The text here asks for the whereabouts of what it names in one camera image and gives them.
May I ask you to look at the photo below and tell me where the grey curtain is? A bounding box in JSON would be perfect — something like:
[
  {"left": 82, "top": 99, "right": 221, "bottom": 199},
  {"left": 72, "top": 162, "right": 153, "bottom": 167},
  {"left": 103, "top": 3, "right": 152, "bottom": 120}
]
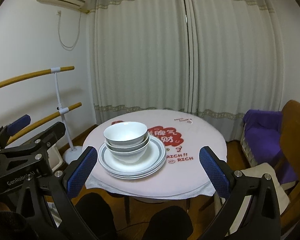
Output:
[{"left": 88, "top": 0, "right": 284, "bottom": 140}]

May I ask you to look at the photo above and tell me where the white bowl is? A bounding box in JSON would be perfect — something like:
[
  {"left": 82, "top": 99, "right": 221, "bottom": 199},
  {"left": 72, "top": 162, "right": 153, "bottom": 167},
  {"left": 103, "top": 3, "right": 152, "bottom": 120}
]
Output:
[
  {"left": 103, "top": 121, "right": 148, "bottom": 146},
  {"left": 104, "top": 133, "right": 149, "bottom": 152},
  {"left": 104, "top": 139, "right": 150, "bottom": 164}
]

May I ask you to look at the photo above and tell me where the air conditioner cable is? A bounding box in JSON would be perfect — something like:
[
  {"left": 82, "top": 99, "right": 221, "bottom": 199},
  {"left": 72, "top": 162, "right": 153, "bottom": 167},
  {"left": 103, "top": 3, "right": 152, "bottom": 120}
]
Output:
[{"left": 57, "top": 10, "right": 83, "bottom": 51}]

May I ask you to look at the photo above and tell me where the beige cushion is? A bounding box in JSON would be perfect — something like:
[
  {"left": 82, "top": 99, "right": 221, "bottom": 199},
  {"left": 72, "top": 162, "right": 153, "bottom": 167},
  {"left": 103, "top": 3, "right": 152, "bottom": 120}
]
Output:
[{"left": 213, "top": 162, "right": 291, "bottom": 235}]

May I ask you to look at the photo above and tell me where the round pink table mat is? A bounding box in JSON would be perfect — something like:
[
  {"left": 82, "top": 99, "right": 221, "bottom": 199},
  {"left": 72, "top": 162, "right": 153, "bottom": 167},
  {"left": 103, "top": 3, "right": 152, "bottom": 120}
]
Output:
[{"left": 83, "top": 110, "right": 227, "bottom": 200}]

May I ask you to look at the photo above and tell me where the purple cloth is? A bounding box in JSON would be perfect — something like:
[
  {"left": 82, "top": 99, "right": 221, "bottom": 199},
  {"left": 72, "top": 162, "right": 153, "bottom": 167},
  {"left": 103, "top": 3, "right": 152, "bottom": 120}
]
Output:
[{"left": 242, "top": 109, "right": 298, "bottom": 184}]

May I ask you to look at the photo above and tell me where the white stand with wooden hoops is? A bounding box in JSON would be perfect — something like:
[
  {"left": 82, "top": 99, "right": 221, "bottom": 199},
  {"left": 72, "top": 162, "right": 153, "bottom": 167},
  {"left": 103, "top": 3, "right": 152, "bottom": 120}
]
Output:
[{"left": 0, "top": 65, "right": 84, "bottom": 166}]

